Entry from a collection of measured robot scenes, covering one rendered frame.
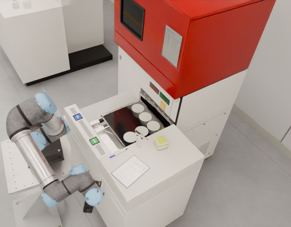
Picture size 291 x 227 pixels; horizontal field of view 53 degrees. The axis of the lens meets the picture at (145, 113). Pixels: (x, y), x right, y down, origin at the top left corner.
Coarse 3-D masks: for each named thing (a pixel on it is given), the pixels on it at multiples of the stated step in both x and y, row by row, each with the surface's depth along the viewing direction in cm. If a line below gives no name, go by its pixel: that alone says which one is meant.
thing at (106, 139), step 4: (104, 132) 214; (100, 136) 211; (104, 136) 211; (108, 136) 211; (104, 140) 209; (108, 140) 209; (108, 144) 207; (112, 144) 207; (108, 148) 204; (112, 148) 204; (116, 148) 205
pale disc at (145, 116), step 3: (141, 114) 227; (144, 114) 227; (147, 114) 227; (150, 114) 228; (141, 117) 225; (144, 117) 225; (147, 117) 225; (150, 117) 226; (144, 120) 223; (147, 120) 223
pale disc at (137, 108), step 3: (135, 105) 233; (138, 105) 234; (141, 105) 234; (132, 108) 231; (135, 108) 231; (138, 108) 232; (141, 108) 232; (135, 111) 229; (138, 111) 229; (141, 111) 229
